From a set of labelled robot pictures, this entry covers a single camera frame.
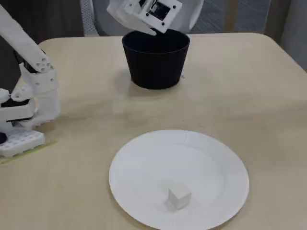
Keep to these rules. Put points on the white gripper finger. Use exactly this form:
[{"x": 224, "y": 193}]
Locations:
[{"x": 149, "y": 30}]

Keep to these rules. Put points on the white cube block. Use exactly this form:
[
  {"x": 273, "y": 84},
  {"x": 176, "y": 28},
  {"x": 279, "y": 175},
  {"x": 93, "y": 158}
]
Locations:
[{"x": 180, "y": 196}]

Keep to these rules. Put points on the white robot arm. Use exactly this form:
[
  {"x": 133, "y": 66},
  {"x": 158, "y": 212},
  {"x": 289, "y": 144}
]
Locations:
[{"x": 21, "y": 40}]

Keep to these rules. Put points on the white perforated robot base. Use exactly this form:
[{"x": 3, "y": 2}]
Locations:
[{"x": 21, "y": 141}]

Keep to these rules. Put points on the black pot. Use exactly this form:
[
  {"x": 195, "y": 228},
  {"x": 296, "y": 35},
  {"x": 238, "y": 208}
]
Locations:
[{"x": 156, "y": 69}]

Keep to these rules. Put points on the white paper plate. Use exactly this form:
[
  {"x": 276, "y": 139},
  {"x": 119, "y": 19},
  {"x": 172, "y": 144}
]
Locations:
[{"x": 204, "y": 155}]

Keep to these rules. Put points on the white mesh office chair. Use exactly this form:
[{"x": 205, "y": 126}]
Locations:
[{"x": 90, "y": 21}]

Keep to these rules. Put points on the green tape strip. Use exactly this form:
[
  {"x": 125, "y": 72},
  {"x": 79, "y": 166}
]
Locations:
[{"x": 40, "y": 146}]

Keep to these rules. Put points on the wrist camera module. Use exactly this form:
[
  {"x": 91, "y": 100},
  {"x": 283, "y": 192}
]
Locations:
[{"x": 165, "y": 24}]

